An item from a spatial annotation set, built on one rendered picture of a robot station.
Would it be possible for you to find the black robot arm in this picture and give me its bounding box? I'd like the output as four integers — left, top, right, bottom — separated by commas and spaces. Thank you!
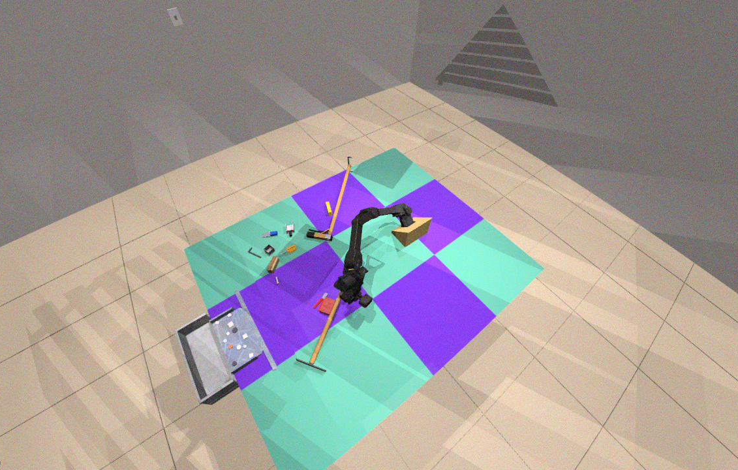
337, 203, 415, 303

